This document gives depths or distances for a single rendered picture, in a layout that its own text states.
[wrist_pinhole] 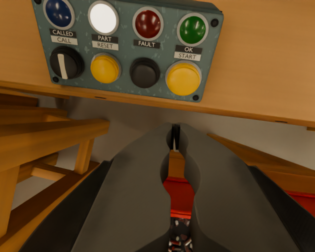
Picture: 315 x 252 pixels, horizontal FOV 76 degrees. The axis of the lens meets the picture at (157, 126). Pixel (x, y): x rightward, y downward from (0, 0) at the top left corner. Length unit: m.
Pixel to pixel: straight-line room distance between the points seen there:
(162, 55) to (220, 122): 1.00
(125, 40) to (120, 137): 0.98
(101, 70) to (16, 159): 0.35
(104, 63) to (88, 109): 1.00
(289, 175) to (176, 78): 0.27
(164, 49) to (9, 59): 0.17
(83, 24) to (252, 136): 1.12
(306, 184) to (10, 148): 0.51
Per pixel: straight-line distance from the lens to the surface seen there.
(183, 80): 0.18
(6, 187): 0.53
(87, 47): 0.20
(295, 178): 0.39
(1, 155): 0.45
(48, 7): 0.20
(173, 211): 0.21
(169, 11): 0.17
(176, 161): 0.32
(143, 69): 0.18
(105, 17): 0.18
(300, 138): 1.36
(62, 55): 0.19
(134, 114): 1.12
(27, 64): 0.26
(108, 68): 0.18
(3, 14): 0.28
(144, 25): 0.17
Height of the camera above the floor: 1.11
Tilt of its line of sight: 87 degrees down
